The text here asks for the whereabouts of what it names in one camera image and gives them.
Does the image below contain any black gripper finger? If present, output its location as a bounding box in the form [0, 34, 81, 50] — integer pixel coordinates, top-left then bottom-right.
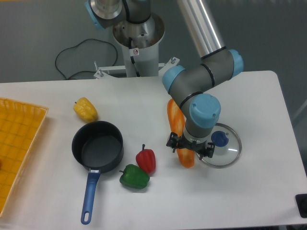
[166, 132, 179, 153]
[198, 142, 215, 160]

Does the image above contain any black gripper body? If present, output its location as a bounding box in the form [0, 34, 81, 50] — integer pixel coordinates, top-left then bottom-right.
[177, 135, 206, 152]

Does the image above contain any long orange bread loaf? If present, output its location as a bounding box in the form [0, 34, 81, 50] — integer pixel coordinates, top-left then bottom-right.
[167, 99, 194, 168]

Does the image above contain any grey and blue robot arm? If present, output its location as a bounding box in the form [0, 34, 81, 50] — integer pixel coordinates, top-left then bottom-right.
[85, 0, 244, 158]

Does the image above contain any glass pot lid blue knob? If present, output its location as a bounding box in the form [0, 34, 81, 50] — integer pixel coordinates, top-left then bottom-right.
[201, 123, 242, 169]

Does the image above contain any red bell pepper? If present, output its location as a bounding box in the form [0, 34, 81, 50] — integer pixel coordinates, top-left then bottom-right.
[136, 144, 156, 174]

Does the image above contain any green bell pepper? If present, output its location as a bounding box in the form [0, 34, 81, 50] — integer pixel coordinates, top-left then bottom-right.
[119, 164, 150, 189]

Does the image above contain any yellow bell pepper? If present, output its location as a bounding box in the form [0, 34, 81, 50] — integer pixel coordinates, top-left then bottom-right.
[73, 97, 98, 123]

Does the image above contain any black object at table edge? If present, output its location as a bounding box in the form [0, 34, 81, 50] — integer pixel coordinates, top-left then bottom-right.
[295, 194, 307, 218]

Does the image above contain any yellow woven basket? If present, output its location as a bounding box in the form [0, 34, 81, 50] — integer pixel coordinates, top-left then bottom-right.
[0, 97, 48, 215]

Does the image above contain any black saucepan blue handle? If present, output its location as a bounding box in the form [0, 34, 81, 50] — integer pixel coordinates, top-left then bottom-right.
[71, 121, 124, 225]

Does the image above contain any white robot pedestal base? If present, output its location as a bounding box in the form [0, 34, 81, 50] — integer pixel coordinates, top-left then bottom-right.
[93, 11, 180, 79]

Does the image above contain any black cable on floor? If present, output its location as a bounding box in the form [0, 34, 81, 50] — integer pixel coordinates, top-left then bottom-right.
[55, 38, 118, 80]

